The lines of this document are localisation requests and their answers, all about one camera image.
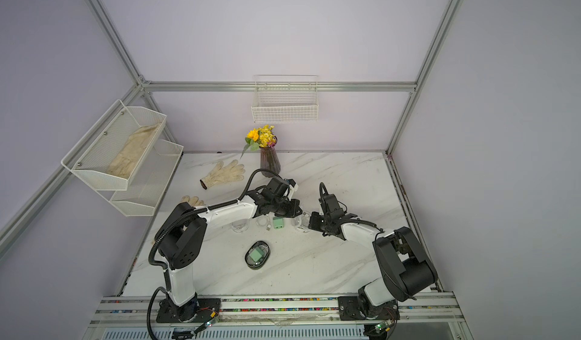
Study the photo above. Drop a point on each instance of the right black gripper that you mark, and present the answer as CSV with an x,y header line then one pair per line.
x,y
315,221

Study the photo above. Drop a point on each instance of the beige glove in basket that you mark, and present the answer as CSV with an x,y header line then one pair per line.
x,y
127,159

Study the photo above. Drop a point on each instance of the lower white mesh basket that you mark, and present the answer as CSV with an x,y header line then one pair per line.
x,y
149,185

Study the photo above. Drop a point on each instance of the green charger plug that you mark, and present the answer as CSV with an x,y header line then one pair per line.
x,y
257,255
278,223

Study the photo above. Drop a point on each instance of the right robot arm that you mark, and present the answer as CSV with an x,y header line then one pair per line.
x,y
405,268

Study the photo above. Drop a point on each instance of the clear round case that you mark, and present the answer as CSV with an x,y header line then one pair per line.
x,y
301,222
240,226

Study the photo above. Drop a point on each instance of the dark ribbed vase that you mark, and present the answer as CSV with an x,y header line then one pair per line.
x,y
269,161

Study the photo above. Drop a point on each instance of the upper white mesh basket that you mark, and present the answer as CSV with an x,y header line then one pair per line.
x,y
90,157

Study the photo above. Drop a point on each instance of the white wire wall basket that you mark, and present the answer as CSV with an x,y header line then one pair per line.
x,y
285,99

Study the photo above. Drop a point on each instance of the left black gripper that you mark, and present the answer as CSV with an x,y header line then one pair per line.
x,y
293,207

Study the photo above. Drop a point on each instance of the green charger plug centre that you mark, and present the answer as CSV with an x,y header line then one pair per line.
x,y
278,223

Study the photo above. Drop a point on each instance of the white mesh basket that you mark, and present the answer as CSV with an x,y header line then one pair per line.
x,y
149,185
90,157

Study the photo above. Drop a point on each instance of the aluminium cage frame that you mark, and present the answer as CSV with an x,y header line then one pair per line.
x,y
20,223

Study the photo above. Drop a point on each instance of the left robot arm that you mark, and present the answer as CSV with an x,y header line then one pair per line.
x,y
178,243

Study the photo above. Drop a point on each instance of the white fabric glove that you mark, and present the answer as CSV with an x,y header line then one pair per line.
x,y
224,174

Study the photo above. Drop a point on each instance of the green charger plug front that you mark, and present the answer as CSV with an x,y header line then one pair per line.
x,y
257,255

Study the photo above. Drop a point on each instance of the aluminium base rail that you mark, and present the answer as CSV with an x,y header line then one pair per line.
x,y
282,310

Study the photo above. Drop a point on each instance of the beige leather glove table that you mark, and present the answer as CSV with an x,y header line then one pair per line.
x,y
193,201

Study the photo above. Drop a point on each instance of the yellow flower bouquet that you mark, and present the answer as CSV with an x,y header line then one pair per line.
x,y
260,138

